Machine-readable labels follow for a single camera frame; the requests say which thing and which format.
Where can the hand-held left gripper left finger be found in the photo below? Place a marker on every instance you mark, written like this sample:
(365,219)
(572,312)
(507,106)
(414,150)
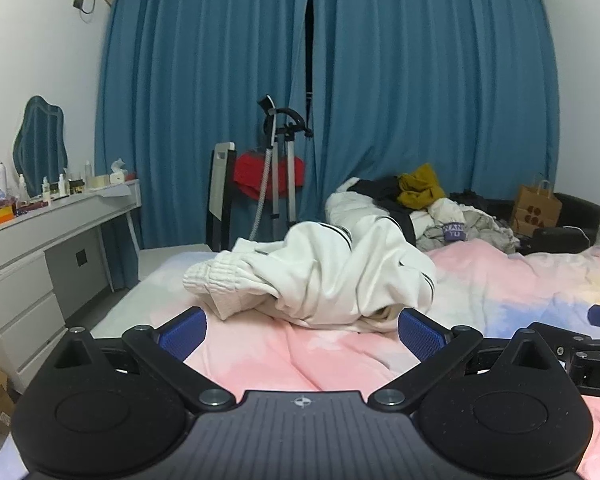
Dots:
(185,332)

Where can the white puffy jacket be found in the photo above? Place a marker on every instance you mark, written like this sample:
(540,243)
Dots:
(350,202)

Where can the red garment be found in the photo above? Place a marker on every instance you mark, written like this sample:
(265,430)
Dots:
(250,175)

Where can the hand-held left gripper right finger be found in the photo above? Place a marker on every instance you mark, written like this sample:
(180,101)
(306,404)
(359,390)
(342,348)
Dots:
(420,332)

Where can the mustard yellow garment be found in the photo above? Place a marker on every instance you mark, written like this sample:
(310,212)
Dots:
(420,185)

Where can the white tissue box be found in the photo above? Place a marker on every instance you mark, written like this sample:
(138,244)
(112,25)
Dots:
(117,177)

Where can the purple banded garment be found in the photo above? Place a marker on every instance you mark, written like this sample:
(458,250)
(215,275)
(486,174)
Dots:
(453,231)

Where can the white pants with black stripes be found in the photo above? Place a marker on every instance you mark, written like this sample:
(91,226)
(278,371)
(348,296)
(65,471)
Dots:
(320,275)

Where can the white cosmetic bottle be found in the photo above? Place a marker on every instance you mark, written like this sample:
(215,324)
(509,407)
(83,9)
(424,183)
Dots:
(22,187)
(88,177)
(62,187)
(46,195)

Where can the wavy blue-framed mirror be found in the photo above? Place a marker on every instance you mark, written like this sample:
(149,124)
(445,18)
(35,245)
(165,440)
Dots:
(40,145)

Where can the pastel tie-dye duvet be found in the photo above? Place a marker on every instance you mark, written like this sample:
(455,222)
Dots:
(305,360)

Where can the black garment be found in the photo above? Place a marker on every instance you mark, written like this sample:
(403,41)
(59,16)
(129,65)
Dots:
(380,190)

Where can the grey crumpled garment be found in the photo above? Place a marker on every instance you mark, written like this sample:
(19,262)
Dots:
(480,232)

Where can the dark crumpled cloth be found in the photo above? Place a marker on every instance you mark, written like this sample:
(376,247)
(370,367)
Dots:
(475,200)

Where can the cream garment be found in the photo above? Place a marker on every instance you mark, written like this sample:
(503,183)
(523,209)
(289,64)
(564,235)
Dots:
(445,210)

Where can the white spray can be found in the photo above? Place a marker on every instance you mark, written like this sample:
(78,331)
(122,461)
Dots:
(0,180)

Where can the blue curtain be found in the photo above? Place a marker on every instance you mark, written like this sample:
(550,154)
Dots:
(195,85)
(430,85)

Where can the brown paper bag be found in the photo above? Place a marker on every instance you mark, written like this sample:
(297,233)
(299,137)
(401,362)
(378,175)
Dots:
(535,210)

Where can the white dressing desk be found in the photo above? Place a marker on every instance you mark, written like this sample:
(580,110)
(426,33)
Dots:
(20,270)

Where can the cream box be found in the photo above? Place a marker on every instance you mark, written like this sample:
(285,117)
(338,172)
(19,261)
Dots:
(101,183)

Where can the black chair with white backrest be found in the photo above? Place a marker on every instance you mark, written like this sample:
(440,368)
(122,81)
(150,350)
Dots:
(220,195)

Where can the dark cosmetic box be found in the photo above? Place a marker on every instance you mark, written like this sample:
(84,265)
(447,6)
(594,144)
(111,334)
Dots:
(76,187)

